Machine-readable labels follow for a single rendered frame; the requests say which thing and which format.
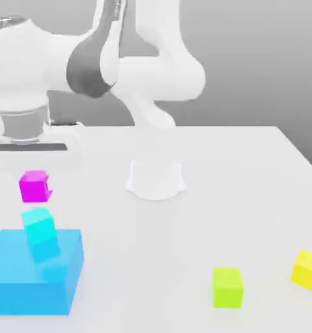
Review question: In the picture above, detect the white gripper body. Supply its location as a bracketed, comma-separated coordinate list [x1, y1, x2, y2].
[0, 122, 85, 170]

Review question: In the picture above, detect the small magenta cube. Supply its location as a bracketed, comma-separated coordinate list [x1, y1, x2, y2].
[18, 170, 54, 204]

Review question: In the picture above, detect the small cyan cube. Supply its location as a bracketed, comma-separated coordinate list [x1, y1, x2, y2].
[20, 206, 61, 264]

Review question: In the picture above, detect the small lime cube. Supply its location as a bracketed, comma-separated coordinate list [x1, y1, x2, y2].
[212, 267, 244, 310]

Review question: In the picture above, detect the small yellow cube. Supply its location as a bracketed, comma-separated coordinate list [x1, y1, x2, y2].
[290, 249, 312, 293]

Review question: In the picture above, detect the large blue box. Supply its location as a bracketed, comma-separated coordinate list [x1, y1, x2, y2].
[0, 228, 85, 317]

